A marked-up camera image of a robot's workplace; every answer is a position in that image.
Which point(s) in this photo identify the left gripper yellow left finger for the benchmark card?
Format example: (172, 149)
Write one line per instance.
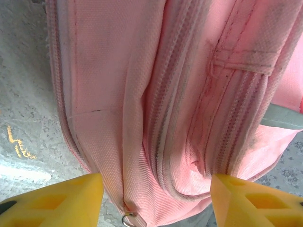
(59, 205)

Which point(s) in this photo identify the aluminium wall rail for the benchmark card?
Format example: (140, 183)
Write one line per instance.
(284, 117)

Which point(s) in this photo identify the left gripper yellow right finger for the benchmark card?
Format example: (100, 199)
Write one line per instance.
(255, 208)

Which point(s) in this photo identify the pink backpack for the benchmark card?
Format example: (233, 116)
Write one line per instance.
(142, 94)

